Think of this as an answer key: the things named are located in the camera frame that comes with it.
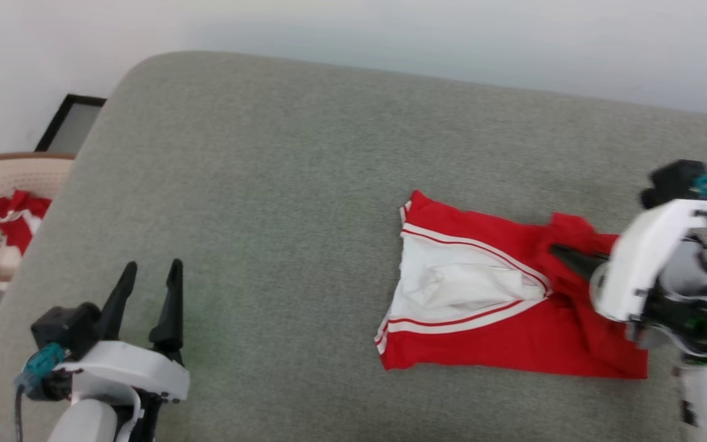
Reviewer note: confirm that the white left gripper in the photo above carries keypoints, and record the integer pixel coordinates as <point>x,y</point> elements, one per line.
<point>132,368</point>

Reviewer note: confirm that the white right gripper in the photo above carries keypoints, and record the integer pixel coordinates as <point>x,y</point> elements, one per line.
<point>642,258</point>

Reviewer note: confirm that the red Bulls jersey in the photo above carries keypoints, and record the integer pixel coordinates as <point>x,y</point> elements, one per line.
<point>482,350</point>

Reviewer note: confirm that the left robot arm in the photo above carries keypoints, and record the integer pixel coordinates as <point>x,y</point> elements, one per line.
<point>83,423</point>

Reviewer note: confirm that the red and white garment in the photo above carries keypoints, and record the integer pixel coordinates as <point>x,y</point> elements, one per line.
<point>19,224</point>

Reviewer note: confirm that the black framed panel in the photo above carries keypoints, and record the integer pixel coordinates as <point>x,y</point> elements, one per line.
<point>71,123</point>

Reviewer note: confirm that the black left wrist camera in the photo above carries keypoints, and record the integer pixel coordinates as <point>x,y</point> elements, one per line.
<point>62,325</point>

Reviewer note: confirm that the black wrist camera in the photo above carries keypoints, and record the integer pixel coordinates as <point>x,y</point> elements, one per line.
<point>62,325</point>
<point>672,181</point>

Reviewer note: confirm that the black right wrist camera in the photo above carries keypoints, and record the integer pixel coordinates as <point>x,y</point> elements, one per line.
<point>672,181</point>

